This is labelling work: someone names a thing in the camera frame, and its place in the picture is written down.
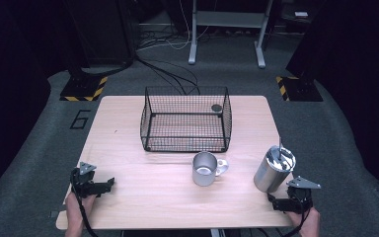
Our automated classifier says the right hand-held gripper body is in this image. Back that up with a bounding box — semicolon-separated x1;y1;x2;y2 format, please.
285;176;322;215

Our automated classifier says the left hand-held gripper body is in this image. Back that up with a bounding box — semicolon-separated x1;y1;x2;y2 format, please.
70;161;104;199

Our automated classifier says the silver tumbler with straw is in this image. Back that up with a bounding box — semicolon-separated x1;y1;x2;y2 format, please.
253;136;297;194

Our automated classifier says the silver metal mug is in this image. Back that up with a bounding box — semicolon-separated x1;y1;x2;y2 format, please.
191;151;230;188

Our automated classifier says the black wire basket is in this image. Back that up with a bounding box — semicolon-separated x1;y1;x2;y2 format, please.
139;86;233;153

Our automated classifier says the person's right hand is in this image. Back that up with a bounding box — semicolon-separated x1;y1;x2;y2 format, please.
285;206;322;237

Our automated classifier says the person's left hand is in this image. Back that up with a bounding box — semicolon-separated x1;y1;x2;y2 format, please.
64;192;97;231

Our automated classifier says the grey tape strip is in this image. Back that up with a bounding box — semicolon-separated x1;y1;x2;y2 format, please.
48;210;68;219

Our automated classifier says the black yellow striped stand base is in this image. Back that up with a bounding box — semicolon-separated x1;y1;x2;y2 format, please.
275;75;324;103
59;76;109;103

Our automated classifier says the right hand-held gripper black cable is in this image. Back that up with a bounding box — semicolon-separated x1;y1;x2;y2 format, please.
275;203;313;237

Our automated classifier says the hand-held gripper black cable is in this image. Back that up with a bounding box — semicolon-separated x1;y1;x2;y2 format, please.
70;167;99;237
275;203;313;237

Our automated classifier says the left hand-held gripper black cable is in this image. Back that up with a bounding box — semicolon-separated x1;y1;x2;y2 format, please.
70;167;99;237

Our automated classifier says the bundle of black floor cables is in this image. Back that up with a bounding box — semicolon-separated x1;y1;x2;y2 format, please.
124;29;201;97

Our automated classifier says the white floor cable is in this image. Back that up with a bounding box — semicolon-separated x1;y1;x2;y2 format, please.
136;0;211;52

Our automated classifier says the white metal desk frame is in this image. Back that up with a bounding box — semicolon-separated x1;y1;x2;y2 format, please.
188;0;274;69

